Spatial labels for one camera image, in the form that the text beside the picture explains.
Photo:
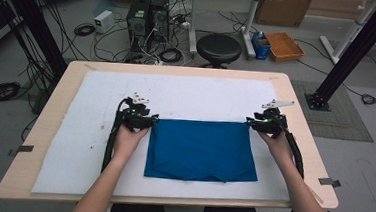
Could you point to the black computer tower green label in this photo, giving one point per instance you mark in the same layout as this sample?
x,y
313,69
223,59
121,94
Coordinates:
x,y
137,22

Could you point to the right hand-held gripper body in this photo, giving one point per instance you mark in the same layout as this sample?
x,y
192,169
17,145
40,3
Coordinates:
x,y
273,123

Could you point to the person's right hand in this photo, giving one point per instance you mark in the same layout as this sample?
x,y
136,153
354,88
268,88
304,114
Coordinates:
x,y
280,149

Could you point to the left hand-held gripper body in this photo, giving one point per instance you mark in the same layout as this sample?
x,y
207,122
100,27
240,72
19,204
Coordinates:
x,y
135,115

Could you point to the white power supply box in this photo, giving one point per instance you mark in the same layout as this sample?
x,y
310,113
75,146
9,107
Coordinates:
x,y
103,21

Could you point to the white felt mat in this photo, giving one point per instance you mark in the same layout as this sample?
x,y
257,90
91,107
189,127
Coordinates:
x,y
193,93

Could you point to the person's left hand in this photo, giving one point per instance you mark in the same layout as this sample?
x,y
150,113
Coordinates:
x,y
126,143

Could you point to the black round stool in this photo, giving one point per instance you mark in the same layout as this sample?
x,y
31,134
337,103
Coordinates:
x,y
218,48

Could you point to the large brown cardboard box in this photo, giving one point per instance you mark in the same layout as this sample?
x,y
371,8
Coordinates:
x,y
283,9

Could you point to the blue T-shirt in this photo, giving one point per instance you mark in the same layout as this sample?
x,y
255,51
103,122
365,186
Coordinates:
x,y
203,150

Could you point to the grey floor mat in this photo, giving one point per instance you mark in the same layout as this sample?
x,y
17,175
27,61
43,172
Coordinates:
x,y
338,120

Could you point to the grey tape strip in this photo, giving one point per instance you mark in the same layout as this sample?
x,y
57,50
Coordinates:
x,y
22,149
329,182

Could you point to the black metal frame post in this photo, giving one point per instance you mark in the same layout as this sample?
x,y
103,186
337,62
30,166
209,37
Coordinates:
x,y
34,21
353,54

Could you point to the blue box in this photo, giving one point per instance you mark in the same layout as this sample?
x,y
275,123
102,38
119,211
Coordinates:
x,y
261,47

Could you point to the white metal stand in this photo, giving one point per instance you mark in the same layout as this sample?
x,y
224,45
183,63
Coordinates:
x,y
348,33

